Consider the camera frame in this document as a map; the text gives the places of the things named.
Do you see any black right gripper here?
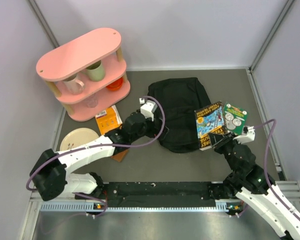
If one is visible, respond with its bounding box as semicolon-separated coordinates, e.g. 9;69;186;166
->
208;131;241;174

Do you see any Treehouse storey paperback book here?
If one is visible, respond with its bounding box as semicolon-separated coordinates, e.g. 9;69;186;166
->
194;101;227;151

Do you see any green puzzle book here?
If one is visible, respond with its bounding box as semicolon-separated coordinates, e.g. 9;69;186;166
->
223;102;248;135

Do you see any black student backpack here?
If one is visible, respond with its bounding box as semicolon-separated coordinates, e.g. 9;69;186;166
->
147;77;211;153

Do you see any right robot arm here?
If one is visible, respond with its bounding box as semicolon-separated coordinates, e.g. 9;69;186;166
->
208;133;300;240

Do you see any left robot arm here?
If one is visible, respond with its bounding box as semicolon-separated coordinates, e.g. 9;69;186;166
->
26;110;166;202

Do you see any orange paperback book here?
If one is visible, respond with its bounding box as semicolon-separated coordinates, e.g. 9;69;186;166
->
95;105;123;135

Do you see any brown leather wallet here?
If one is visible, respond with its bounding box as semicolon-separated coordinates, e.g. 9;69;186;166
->
111;149;129;163

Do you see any orange bowl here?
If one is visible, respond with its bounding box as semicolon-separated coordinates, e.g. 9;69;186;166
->
106;77;124;92

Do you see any clear glass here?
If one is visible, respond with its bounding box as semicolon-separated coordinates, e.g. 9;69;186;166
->
84;96;98;108

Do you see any pink cream plate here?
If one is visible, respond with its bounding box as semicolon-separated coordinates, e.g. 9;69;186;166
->
59;127;99;151

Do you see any green mug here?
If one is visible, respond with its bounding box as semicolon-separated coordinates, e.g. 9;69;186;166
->
85;60;106;82

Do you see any pink three-tier shelf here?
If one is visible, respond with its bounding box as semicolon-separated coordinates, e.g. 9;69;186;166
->
36;27;131;122

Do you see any pink mug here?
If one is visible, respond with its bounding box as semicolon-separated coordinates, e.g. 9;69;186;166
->
62;74;85;95

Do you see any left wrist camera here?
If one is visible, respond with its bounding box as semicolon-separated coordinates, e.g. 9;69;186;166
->
139;98;158;122

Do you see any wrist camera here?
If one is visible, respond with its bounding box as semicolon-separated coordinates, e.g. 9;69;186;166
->
139;98;158;122
238;126;256;144

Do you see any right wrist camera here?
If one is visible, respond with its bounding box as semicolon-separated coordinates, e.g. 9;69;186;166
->
238;126;256;144

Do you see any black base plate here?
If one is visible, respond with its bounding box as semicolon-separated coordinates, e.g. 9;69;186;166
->
98;181;239;201

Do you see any slotted cable duct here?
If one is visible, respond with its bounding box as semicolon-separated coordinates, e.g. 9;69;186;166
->
40;201;244;213

